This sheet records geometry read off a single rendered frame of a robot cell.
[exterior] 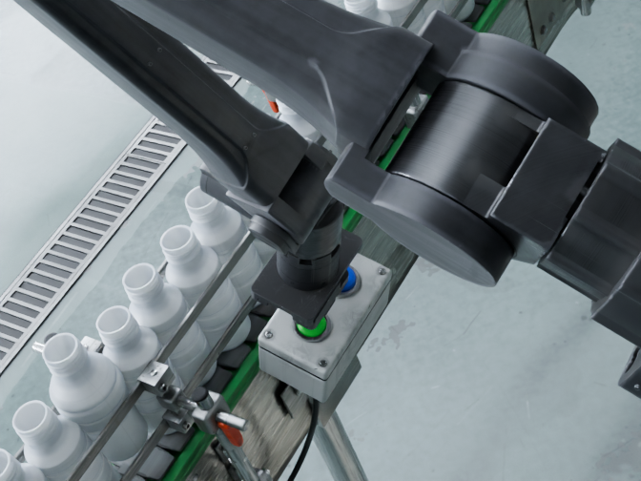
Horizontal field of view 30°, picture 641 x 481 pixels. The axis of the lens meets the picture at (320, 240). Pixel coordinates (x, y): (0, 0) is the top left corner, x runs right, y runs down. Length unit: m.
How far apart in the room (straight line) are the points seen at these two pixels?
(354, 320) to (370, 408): 1.32
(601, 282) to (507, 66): 0.11
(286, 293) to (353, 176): 0.52
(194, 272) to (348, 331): 0.18
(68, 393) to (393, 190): 0.67
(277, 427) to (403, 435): 1.05
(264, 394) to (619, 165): 0.87
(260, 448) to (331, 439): 0.23
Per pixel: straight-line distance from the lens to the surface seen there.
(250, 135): 0.89
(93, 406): 1.19
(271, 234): 0.94
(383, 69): 0.58
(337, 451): 1.64
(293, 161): 0.92
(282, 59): 0.59
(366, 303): 1.21
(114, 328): 1.24
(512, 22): 1.74
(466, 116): 0.57
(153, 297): 1.24
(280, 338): 1.18
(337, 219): 1.01
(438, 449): 2.41
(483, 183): 0.56
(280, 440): 1.43
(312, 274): 1.06
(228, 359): 1.35
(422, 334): 2.59
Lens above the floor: 2.00
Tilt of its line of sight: 45 degrees down
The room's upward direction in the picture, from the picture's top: 22 degrees counter-clockwise
